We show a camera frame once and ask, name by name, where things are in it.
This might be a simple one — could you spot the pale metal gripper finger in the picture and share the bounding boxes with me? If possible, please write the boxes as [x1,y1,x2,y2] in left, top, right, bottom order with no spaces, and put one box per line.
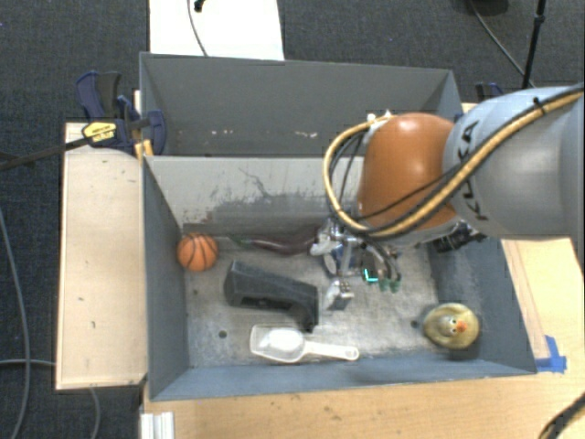
[324,278,356,312]
[310,228,344,258]

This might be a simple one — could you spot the grey metal bin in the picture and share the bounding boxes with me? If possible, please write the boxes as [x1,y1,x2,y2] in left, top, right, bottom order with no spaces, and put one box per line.
[138,51,538,402]

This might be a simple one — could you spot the orange toy basketball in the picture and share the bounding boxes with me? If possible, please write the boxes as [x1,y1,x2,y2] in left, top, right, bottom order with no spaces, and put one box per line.
[176,232,219,273]

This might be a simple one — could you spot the black angular block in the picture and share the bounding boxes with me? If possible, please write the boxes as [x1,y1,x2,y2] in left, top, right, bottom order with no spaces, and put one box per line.
[222,259,320,334]

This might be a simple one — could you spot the white plastic scoop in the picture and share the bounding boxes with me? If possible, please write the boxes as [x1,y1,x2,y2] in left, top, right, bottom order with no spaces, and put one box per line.
[249,324,361,365]

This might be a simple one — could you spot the dark red sunglasses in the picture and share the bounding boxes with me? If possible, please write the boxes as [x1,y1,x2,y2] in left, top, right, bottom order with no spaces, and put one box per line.
[230,231,321,257]

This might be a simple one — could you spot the black cylinder on white bracket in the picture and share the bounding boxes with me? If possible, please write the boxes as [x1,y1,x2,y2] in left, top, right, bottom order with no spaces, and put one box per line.
[431,221,486,254]

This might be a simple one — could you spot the pale wood board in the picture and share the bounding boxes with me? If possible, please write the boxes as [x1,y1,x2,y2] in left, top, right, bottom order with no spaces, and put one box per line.
[55,122,150,391]

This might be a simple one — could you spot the yellow rubber duck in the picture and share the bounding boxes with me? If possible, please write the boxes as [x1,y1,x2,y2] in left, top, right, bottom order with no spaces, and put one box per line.
[421,302,481,350]

